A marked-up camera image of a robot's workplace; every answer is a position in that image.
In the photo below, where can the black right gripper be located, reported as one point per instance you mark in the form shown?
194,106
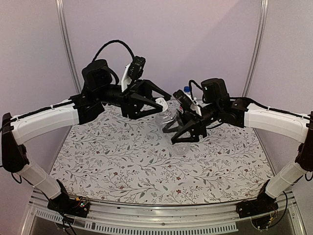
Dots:
195,128

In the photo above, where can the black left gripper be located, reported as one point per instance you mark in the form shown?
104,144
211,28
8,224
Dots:
136,87

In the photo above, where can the blue label plastic bottle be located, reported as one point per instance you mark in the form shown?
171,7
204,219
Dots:
188,102

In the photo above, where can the clear plastic bottle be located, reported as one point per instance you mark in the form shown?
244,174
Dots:
168,123

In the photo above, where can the blue bottle cap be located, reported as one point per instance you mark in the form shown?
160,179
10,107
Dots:
186,89

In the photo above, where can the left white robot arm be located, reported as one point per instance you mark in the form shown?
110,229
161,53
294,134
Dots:
101,87

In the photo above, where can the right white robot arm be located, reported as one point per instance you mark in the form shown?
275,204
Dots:
242,112

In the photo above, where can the floral patterned table mat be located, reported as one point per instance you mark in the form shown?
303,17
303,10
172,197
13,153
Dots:
117,159

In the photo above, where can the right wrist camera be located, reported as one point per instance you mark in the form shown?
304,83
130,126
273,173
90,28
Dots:
181,97

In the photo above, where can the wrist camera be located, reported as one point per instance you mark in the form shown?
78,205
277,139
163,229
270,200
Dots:
133,71
181,97

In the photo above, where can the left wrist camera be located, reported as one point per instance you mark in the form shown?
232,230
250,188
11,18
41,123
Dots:
133,71

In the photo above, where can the aluminium front rail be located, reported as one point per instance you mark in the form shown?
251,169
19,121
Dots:
115,218

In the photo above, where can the right aluminium corner post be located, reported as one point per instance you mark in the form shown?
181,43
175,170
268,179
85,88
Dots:
257,46

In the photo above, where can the aluminium corner post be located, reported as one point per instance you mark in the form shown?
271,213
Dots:
257,46
67,45

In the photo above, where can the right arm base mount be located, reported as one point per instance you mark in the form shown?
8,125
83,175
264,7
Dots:
260,205

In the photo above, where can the left aluminium corner post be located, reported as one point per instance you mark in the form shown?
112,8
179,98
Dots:
67,45

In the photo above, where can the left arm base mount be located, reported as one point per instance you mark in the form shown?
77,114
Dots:
65,205

